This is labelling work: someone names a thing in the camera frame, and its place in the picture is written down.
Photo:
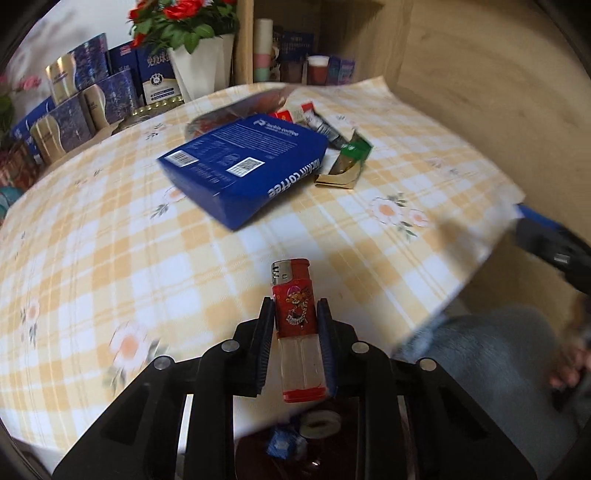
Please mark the person's grey fuzzy clothing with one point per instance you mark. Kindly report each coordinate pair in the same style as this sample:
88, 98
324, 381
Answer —
485, 360

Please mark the yellow plaid tablecloth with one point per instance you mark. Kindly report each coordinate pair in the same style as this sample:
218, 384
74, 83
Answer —
115, 258

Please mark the person's right hand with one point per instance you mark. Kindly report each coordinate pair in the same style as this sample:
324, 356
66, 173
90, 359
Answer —
570, 367

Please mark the dark blue box white label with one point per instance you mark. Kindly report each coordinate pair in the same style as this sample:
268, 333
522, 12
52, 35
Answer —
159, 78

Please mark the wooden shelf unit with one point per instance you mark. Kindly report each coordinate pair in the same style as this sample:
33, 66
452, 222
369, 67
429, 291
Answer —
369, 37

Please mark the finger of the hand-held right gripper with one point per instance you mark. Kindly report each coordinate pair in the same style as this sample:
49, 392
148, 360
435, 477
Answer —
554, 249

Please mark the dark blue shelf box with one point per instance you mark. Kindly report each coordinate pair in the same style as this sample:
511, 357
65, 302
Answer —
295, 46

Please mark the gold decorative tray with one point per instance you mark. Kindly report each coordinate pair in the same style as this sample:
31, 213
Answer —
147, 113

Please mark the potted red rose plant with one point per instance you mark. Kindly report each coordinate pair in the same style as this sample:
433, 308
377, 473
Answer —
198, 69

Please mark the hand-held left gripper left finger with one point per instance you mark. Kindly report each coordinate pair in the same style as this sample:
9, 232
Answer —
264, 355

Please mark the small blue box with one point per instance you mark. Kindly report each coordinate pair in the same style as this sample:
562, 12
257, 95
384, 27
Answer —
341, 71

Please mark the black stick packet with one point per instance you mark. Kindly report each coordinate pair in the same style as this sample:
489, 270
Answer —
323, 127

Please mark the flat blue coffee box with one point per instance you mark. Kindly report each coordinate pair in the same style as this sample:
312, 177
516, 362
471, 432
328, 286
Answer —
240, 161

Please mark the blue crumpled wrapper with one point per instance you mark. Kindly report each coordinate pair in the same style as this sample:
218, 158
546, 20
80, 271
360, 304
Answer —
279, 443

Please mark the red cup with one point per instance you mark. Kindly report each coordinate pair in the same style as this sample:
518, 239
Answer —
317, 71

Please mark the dark blue box red logo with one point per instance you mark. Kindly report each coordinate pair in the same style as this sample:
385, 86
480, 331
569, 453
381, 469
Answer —
122, 57

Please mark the red clear plastic wrapper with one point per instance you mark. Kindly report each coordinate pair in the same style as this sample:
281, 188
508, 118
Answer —
217, 117

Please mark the striped woven basket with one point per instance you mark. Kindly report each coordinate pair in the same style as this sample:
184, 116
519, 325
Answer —
16, 166

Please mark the dark red trash bin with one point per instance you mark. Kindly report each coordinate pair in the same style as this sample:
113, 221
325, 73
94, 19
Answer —
341, 461

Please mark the pink artificial flowers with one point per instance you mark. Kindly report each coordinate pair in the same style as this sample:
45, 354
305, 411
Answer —
25, 85

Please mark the gold green foil packet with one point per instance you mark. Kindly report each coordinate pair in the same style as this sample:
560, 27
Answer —
339, 175

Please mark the red lighter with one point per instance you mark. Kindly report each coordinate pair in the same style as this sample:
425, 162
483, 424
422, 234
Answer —
295, 314

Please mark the stack of pastel cups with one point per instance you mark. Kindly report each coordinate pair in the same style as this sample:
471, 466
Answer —
263, 46

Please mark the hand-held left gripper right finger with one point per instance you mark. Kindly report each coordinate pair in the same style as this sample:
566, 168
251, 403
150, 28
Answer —
327, 355

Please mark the blue and gold box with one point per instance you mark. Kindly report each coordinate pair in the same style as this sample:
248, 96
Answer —
64, 124
87, 60
111, 99

